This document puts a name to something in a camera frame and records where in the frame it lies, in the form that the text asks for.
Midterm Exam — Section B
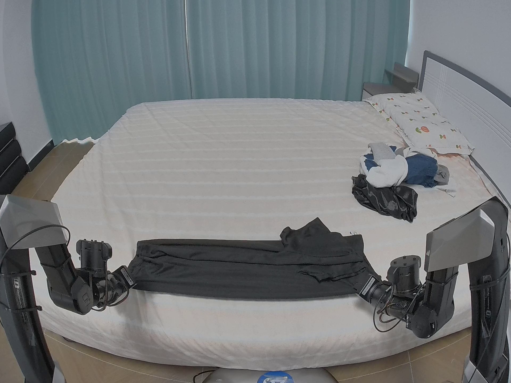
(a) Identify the pile of clothes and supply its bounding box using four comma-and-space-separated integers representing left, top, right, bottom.
359, 142, 458, 196

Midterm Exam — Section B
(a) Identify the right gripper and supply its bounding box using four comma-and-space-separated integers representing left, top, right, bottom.
356, 275, 390, 305

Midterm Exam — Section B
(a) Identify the grey bedside table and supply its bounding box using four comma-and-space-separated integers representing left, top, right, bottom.
362, 62, 420, 97

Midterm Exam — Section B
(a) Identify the bed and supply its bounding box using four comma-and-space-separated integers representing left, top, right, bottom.
28, 50, 511, 364

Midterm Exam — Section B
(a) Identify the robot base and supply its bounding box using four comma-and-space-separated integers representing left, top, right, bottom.
208, 367, 338, 383

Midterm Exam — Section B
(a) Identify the black polo shirt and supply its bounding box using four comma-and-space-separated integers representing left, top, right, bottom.
127, 217, 382, 298

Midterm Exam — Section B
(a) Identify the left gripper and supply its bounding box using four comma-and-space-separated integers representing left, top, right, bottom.
108, 265, 133, 297

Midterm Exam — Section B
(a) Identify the white printed pillow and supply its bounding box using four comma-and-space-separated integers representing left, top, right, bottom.
363, 92, 476, 156

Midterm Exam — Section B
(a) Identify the black chest of drawers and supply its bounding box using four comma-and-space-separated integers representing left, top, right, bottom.
0, 121, 29, 192

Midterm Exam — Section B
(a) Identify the blue-green curtain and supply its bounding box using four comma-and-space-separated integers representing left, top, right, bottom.
187, 0, 412, 101
32, 0, 194, 144

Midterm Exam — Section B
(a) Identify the black shiny garment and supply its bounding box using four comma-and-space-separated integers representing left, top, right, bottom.
351, 174, 418, 223

